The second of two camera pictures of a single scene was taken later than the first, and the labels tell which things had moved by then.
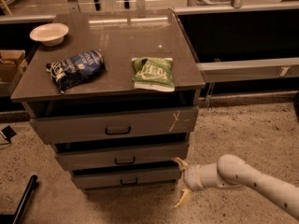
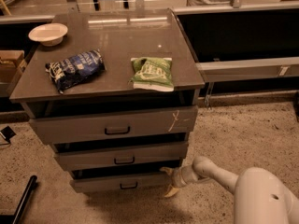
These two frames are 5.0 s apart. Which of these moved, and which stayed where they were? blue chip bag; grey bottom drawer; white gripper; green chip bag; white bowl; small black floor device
Moved: grey bottom drawer; white gripper
Stayed: white bowl; green chip bag; blue chip bag; small black floor device
